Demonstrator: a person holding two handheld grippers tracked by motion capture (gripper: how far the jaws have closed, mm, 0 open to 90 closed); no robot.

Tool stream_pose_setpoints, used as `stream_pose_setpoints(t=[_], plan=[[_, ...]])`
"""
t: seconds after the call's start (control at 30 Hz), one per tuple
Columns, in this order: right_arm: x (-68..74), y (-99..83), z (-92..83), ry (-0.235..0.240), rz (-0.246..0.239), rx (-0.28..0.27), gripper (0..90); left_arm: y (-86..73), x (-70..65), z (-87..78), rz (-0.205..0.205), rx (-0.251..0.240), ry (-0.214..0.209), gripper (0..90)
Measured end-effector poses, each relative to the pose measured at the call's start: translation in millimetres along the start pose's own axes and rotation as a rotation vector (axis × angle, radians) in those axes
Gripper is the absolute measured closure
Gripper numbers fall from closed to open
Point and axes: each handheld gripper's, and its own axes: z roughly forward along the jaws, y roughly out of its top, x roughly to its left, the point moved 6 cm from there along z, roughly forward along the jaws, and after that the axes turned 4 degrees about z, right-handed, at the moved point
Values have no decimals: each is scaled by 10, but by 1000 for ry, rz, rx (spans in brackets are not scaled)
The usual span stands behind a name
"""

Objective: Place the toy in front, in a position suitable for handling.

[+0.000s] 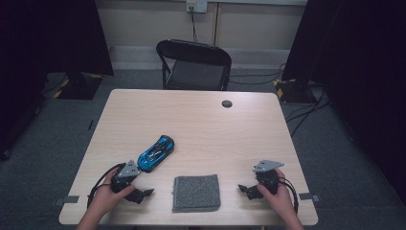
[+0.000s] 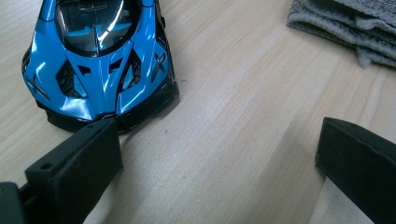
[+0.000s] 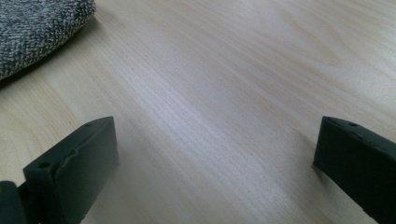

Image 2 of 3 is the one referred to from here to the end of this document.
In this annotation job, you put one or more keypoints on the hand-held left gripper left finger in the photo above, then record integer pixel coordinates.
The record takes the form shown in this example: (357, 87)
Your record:
(77, 168)

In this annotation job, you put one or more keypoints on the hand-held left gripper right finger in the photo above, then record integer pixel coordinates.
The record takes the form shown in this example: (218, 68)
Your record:
(361, 165)

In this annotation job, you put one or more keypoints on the blue toy sports car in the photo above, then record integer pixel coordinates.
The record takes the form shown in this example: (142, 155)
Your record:
(99, 68)

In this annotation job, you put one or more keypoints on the grey cloth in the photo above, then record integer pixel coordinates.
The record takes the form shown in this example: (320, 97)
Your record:
(351, 25)

